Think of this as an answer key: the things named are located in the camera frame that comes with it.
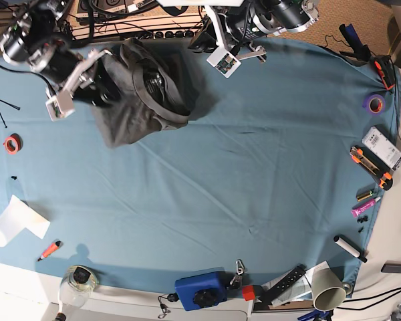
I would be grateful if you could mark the blue box with knob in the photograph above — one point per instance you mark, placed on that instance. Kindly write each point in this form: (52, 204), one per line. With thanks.
(201, 291)

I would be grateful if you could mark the orange black utility knife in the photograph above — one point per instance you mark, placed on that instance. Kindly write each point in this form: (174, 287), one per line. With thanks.
(380, 176)

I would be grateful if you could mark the blue table cloth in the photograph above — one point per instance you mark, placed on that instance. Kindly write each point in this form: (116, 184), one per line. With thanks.
(262, 172)

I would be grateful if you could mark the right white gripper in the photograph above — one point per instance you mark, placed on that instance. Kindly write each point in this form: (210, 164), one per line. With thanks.
(89, 82)

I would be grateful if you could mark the red tape roll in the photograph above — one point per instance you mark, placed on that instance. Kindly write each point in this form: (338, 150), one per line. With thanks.
(13, 144)

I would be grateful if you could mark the dark grey T-shirt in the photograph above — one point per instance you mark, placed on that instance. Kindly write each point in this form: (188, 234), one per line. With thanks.
(149, 102)

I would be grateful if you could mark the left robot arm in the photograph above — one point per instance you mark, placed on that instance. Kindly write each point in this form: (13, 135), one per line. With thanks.
(228, 33)

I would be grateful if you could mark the paper sheets under remote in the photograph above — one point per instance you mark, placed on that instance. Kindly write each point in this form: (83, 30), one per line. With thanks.
(300, 289)

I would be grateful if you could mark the red cube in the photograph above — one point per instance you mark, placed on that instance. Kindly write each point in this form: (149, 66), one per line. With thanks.
(248, 293)

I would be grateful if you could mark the black lanyard clip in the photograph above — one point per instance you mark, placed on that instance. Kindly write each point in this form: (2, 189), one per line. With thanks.
(164, 308)

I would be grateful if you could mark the purple tape roll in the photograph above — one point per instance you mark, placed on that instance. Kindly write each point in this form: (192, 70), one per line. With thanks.
(375, 104)

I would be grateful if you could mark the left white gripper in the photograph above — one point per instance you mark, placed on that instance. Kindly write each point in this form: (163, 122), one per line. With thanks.
(205, 41)

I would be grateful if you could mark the purple white glue tube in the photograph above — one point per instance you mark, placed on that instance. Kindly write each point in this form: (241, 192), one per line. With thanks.
(357, 211)

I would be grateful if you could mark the white electronic device box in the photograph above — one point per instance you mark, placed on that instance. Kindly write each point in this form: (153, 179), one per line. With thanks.
(387, 152)

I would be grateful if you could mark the blue black clamp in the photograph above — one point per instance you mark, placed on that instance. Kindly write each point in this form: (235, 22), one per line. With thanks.
(360, 51)

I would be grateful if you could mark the black remote control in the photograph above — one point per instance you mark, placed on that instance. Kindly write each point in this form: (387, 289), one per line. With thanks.
(282, 285)

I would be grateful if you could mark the white marker black cap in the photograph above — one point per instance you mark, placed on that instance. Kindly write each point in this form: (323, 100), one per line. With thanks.
(349, 248)

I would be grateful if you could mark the silver carabiner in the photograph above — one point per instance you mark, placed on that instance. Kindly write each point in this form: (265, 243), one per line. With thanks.
(240, 268)

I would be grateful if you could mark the black power strip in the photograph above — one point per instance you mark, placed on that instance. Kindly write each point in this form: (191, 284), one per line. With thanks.
(172, 33)

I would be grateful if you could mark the small black screws cluster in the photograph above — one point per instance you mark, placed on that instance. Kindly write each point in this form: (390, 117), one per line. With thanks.
(362, 220)

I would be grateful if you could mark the orange black clamp tool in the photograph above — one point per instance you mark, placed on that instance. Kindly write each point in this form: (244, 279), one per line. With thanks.
(385, 70)

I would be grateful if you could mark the grey-green mug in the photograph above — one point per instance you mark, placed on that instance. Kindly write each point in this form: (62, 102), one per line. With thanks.
(328, 291)

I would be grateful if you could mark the clear glass bottle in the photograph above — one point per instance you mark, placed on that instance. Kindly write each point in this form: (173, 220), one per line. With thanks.
(75, 290)

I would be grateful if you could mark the orange marker pen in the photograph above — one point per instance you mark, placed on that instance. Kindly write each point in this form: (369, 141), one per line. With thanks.
(52, 248)

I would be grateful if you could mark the black power adapter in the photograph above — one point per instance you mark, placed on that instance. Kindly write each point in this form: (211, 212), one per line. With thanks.
(391, 268)

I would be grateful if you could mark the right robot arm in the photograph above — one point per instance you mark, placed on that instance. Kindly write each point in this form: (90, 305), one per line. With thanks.
(35, 38)

